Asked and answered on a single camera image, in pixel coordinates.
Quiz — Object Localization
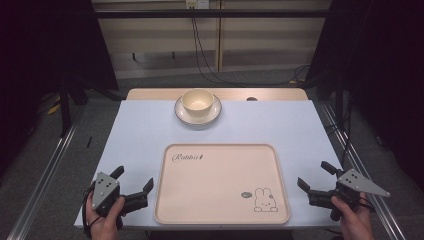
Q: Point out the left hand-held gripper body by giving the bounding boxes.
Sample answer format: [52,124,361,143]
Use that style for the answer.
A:
[90,171,130,219]

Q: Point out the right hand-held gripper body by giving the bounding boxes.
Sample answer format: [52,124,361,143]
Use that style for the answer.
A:
[332,168,391,222]

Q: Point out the person's left hand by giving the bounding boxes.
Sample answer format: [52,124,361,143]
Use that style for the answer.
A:
[85,195,127,240]

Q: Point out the person's right hand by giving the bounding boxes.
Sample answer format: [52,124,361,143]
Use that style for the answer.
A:
[330,192,375,240]

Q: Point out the pale blue table cover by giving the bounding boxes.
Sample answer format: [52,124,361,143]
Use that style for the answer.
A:
[73,99,345,232]

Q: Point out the black metal stand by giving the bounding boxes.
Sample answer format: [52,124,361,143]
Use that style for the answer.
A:
[57,74,128,138]
[314,74,354,168]

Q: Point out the beige tray with rabbit print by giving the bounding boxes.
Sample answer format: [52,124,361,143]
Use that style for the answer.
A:
[153,143,291,226]

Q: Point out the wooden table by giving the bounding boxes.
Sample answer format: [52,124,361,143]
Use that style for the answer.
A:
[125,87,310,102]

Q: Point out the white plate with dark rim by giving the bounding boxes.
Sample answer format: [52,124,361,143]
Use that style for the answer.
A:
[173,94,223,127]

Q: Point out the yellow floor tape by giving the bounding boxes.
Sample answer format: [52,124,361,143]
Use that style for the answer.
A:
[47,95,64,116]

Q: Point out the cream bowl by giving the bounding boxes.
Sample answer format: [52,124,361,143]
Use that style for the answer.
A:
[181,88,215,118]

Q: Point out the black curtain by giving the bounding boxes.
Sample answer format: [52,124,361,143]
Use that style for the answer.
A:
[0,0,120,179]
[303,0,424,193]

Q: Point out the black horizontal bar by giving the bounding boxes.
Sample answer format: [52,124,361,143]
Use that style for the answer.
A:
[92,9,334,19]

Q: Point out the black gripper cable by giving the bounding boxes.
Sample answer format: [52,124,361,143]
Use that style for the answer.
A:
[81,183,102,239]

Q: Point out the metal floor rail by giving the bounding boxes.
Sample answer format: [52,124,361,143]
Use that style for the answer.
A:
[319,99,408,240]
[6,106,88,240]

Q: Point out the black wall cable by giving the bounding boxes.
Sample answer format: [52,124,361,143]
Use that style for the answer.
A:
[190,17,312,87]

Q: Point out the wooden wall post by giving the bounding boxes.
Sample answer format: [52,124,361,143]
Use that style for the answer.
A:
[215,0,224,73]

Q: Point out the white wall socket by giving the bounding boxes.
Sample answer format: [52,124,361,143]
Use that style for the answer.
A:
[185,0,211,10]

